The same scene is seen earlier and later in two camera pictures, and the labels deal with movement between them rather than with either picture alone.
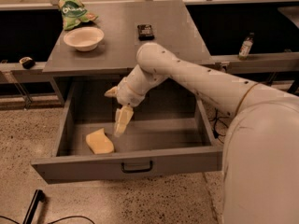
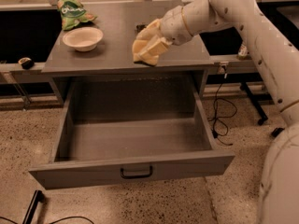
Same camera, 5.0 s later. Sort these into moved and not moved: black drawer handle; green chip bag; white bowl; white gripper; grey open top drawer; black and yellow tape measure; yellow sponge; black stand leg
Moved: yellow sponge; black drawer handle; white gripper
Not moved: black stand leg; green chip bag; grey open top drawer; white bowl; black and yellow tape measure
